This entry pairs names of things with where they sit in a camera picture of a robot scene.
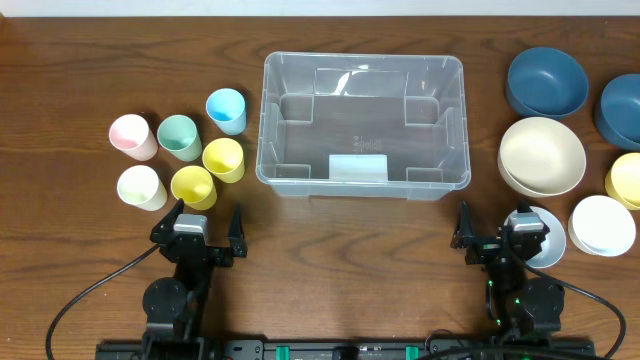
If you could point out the green plastic cup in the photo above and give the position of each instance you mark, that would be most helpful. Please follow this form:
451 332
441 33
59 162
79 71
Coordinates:
178 134

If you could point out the white small bowl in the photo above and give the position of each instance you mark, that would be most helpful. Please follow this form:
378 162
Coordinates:
600 225

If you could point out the pink plastic cup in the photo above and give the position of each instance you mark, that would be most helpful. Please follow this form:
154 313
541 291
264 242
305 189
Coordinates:
132 135

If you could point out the light grey small bowl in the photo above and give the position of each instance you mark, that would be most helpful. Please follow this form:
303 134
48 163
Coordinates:
554 245

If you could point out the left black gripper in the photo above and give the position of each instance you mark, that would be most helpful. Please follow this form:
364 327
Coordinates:
201 251

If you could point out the blue plastic cup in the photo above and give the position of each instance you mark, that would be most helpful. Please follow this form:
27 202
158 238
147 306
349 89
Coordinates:
227 108

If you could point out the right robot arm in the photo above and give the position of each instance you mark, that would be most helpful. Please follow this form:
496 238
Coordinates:
526 310

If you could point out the clear plastic storage container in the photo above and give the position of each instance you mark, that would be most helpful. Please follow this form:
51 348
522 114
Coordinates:
363 125

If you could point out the dark blue bowl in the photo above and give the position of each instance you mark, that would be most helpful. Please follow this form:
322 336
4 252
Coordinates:
546 82
616 115

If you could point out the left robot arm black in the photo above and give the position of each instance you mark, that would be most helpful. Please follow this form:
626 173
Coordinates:
175 305

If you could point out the yellow plastic cup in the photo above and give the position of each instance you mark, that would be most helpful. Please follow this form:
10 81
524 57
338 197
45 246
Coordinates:
195 186
224 158

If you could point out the yellow plastic cup lower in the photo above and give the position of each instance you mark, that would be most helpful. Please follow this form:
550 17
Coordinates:
195 186

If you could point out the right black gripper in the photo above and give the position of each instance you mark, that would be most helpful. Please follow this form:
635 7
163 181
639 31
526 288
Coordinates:
495 248

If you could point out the white plastic cup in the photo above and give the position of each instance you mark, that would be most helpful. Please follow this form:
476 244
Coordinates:
141 187

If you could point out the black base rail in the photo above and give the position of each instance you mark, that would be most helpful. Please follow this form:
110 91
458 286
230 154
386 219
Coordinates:
255 349

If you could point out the beige large bowl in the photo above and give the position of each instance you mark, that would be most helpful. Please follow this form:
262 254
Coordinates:
541 157

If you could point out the yellow small bowl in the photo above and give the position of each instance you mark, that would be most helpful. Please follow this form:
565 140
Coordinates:
622 180

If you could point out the yellow plastic cup upper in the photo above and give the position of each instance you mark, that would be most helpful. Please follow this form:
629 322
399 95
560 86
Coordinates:
224 158

